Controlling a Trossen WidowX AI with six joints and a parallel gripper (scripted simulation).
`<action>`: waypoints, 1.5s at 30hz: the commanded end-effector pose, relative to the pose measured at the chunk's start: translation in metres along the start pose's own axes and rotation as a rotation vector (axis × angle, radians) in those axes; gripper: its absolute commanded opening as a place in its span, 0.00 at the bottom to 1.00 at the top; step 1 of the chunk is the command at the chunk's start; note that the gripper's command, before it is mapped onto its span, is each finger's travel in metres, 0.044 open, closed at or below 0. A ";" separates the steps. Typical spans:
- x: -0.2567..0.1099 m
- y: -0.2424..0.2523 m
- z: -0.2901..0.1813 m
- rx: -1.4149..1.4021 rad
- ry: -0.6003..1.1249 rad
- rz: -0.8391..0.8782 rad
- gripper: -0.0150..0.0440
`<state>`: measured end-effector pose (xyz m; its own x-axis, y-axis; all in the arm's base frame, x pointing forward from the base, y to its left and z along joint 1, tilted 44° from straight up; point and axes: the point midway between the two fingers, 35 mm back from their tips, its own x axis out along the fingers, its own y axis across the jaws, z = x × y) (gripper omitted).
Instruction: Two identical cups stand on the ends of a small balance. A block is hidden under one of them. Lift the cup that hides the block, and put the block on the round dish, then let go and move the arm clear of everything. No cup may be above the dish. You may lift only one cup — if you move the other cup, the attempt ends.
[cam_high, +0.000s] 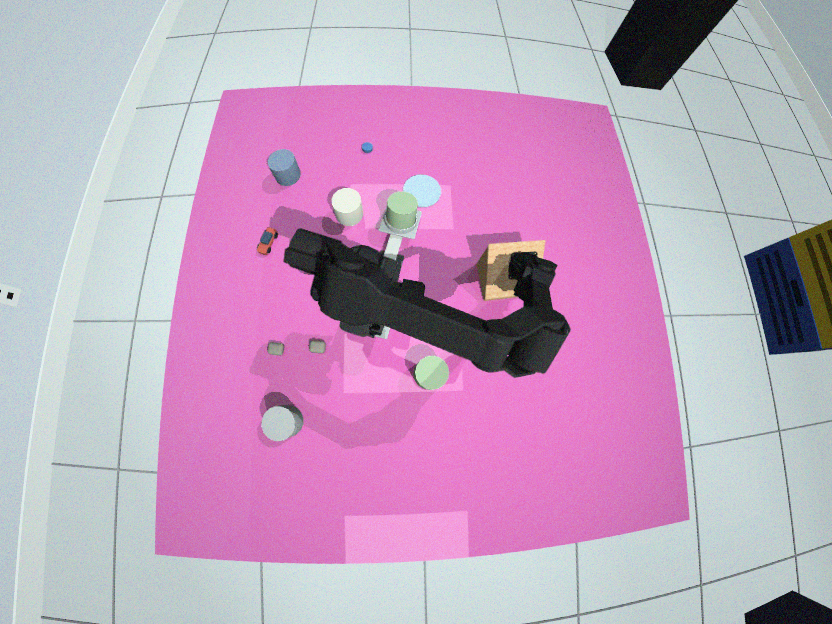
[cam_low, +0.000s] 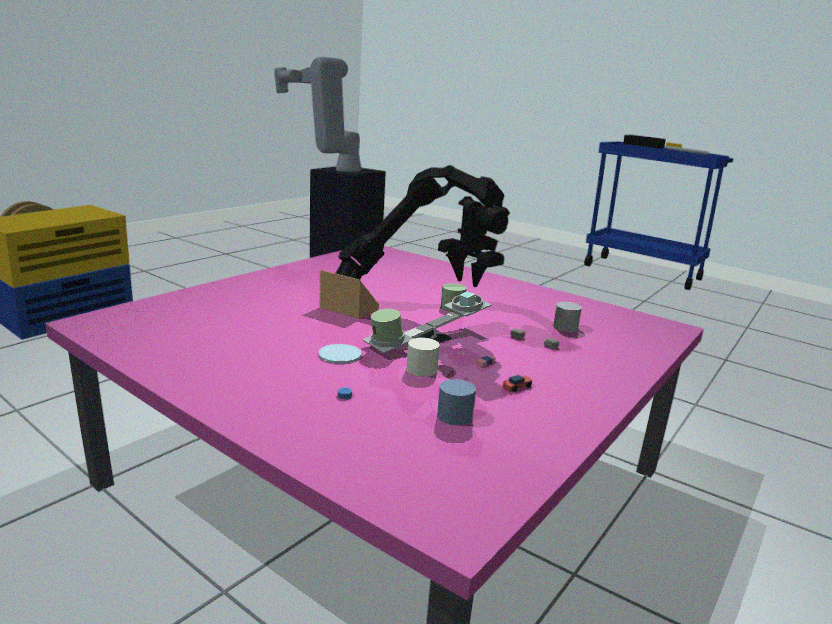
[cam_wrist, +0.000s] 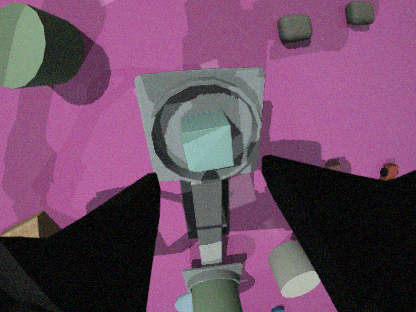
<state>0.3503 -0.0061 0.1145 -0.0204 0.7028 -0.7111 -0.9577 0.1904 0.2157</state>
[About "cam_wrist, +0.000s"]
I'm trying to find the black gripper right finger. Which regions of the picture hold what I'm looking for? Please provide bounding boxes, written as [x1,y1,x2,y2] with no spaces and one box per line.
[263,155,416,312]

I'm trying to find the light blue round disc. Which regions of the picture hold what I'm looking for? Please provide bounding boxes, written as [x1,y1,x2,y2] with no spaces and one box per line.
[176,292,193,312]

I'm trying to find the small blue cylinder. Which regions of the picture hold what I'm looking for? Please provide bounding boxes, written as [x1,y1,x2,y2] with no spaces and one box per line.
[272,305,284,312]

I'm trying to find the orange toy car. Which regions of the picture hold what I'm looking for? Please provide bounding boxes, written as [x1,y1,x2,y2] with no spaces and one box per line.
[380,164,399,181]

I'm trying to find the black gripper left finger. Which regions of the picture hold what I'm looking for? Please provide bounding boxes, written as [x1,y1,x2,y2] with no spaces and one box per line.
[0,172,161,312]

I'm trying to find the pale teal cube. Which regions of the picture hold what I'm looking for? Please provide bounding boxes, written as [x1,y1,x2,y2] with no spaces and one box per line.
[181,109,233,173]

